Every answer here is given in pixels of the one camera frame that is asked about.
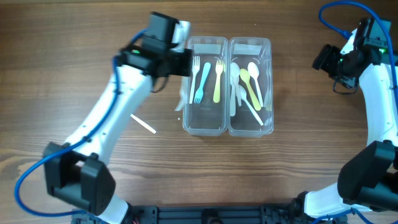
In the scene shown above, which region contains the white fork crossing blue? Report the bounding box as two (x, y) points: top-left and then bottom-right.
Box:
(189, 56), (200, 104)

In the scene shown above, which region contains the light blue plastic fork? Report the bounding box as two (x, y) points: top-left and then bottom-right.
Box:
(194, 62), (211, 104)

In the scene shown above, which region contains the yellow plastic fork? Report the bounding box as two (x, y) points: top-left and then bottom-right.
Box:
(213, 60), (224, 103)

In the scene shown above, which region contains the white fork thin straight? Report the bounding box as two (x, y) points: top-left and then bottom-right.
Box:
(130, 114), (157, 134)

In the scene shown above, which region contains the yellow plastic spoon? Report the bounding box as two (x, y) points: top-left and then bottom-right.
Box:
(239, 68), (261, 111)

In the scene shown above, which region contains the white spoon thick handle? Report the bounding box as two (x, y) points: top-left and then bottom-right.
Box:
(238, 85), (264, 126)

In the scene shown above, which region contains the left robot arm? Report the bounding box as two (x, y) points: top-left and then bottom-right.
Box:
(43, 12), (192, 223)

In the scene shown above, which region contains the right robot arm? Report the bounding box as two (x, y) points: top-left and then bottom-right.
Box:
(288, 17), (397, 222)

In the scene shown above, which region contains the left clear plastic container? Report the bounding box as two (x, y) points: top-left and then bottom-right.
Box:
(183, 36), (229, 136)

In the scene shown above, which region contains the clear plastic container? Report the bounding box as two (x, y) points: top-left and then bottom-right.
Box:
(229, 37), (274, 138)
(183, 36), (229, 136)

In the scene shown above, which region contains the right clear plastic container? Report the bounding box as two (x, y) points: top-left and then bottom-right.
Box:
(229, 37), (274, 138)

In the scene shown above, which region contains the left blue cable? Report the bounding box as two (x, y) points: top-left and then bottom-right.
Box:
(14, 28), (149, 218)

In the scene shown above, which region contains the blue cable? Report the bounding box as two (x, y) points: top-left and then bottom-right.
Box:
(14, 28), (149, 218)
(310, 0), (398, 224)

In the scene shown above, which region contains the right blue cable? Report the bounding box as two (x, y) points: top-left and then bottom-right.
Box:
(310, 0), (398, 224)

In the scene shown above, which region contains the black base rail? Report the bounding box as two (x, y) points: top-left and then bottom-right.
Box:
(72, 203), (312, 224)

